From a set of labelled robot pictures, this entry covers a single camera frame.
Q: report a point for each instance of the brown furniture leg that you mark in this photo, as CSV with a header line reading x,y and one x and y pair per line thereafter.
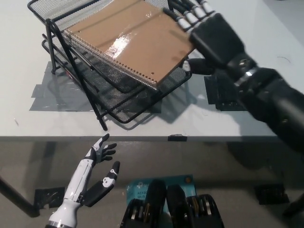
x,y
297,206

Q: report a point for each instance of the grey tape patch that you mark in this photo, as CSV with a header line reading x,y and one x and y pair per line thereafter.
x,y
45,95

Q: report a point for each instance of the black table leg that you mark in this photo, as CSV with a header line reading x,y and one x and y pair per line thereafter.
x,y
19,200

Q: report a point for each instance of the black square tape patch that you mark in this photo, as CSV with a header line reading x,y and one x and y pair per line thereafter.
x,y
221,95

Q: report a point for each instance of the black mesh file tray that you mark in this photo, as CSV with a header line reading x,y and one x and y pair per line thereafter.
x,y
123,107

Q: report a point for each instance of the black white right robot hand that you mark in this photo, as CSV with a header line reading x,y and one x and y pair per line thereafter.
x,y
218,40

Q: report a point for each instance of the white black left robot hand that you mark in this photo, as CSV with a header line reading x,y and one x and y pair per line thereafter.
x,y
78,183

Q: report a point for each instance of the brown spiral notebook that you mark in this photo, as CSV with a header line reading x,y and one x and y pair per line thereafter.
x,y
123,31

